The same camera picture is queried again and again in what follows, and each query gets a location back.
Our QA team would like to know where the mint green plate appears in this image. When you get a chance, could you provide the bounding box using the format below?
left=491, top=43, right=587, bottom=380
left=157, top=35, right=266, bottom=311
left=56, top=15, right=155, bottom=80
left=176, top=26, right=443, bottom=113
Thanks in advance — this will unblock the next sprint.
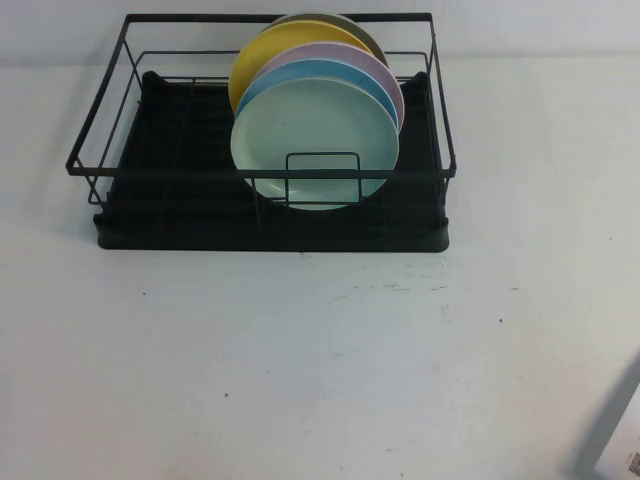
left=230, top=87, right=401, bottom=211

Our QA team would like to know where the lilac pink plate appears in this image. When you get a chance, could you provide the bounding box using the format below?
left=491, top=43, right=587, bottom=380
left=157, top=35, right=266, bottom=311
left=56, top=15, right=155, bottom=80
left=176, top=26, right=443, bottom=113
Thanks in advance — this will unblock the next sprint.
left=257, top=42, right=406, bottom=126

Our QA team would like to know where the white labelled box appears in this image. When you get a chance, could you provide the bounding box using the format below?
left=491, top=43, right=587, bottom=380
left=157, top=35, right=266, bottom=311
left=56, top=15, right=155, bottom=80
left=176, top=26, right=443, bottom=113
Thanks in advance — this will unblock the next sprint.
left=569, top=344, right=640, bottom=480

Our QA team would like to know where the yellow plate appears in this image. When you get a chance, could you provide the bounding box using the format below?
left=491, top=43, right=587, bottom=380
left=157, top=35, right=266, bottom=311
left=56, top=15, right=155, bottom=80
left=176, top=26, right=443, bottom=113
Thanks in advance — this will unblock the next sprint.
left=228, top=23, right=376, bottom=116

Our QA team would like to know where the light blue plate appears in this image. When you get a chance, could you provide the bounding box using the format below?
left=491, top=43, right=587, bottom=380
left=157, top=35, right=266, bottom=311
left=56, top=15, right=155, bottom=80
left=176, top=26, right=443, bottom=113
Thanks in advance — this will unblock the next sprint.
left=235, top=58, right=401, bottom=134

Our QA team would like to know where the olive grey plate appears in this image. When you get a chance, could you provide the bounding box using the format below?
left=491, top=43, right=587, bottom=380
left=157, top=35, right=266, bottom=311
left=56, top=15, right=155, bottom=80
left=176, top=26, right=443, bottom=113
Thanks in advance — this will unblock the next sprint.
left=272, top=12, right=390, bottom=66

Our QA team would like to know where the black plastic drip tray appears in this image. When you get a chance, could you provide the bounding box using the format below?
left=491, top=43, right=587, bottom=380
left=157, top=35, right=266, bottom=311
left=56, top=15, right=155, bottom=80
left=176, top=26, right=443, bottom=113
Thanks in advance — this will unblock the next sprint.
left=93, top=71, right=450, bottom=253

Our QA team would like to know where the black wire dish rack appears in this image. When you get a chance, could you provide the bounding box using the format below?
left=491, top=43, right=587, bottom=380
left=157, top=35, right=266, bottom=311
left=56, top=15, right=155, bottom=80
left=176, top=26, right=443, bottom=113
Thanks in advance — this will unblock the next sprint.
left=64, top=12, right=457, bottom=209

